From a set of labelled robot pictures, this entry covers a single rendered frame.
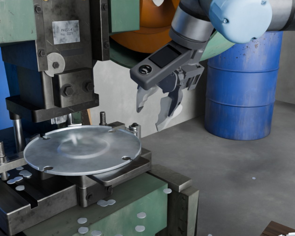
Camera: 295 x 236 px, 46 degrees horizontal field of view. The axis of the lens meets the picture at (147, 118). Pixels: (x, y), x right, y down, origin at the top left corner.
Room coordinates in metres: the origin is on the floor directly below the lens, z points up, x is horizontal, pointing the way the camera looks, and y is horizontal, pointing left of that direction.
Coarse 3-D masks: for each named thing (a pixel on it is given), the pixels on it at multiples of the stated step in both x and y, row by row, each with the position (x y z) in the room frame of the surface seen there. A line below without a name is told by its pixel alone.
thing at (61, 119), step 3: (57, 117) 0.88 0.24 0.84; (60, 117) 0.88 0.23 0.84; (63, 117) 0.89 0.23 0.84; (66, 117) 0.91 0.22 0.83; (48, 120) 0.88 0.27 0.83; (51, 120) 0.87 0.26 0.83; (54, 120) 0.88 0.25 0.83; (57, 120) 0.88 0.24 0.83; (60, 120) 0.88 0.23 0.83; (63, 120) 0.89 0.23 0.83; (51, 123) 0.87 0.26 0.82; (54, 123) 0.88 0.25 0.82; (57, 123) 0.88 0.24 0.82
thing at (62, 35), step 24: (48, 0) 0.81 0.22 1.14; (72, 0) 0.86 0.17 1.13; (48, 24) 0.81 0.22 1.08; (72, 24) 0.85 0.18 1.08; (48, 48) 0.81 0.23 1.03; (72, 48) 0.85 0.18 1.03; (24, 72) 0.85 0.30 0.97; (48, 72) 0.79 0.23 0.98; (72, 72) 0.81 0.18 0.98; (24, 96) 0.86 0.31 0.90; (48, 96) 0.80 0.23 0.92; (72, 96) 0.81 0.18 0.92
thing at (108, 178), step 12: (120, 168) 0.70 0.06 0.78; (132, 168) 0.70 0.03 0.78; (144, 168) 0.72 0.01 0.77; (72, 180) 0.77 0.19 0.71; (84, 180) 0.75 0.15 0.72; (96, 180) 0.66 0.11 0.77; (108, 180) 0.65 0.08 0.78; (84, 192) 0.75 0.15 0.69; (96, 192) 0.77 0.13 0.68; (108, 192) 0.80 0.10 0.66; (84, 204) 0.75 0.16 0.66
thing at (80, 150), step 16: (64, 128) 0.93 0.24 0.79; (80, 128) 0.95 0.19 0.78; (96, 128) 0.95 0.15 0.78; (32, 144) 0.83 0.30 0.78; (48, 144) 0.83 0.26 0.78; (64, 144) 0.82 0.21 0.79; (80, 144) 0.82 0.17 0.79; (96, 144) 0.82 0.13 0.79; (112, 144) 0.83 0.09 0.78; (128, 144) 0.83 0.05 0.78; (32, 160) 0.74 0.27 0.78; (48, 160) 0.74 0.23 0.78; (64, 160) 0.74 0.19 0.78; (80, 160) 0.74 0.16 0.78; (96, 160) 0.74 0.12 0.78; (112, 160) 0.74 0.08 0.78; (128, 160) 0.73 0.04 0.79
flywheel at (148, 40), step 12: (144, 0) 1.18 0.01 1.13; (168, 0) 1.11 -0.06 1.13; (144, 12) 1.18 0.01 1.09; (156, 12) 1.14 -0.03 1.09; (168, 12) 1.11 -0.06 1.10; (144, 24) 1.18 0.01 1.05; (156, 24) 1.14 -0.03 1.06; (168, 24) 1.10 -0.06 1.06; (120, 36) 1.21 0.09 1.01; (132, 36) 1.17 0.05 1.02; (144, 36) 1.13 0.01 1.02; (156, 36) 1.09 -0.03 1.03; (168, 36) 1.06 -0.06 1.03; (132, 48) 1.17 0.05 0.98; (144, 48) 1.13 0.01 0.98; (156, 48) 1.09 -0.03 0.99
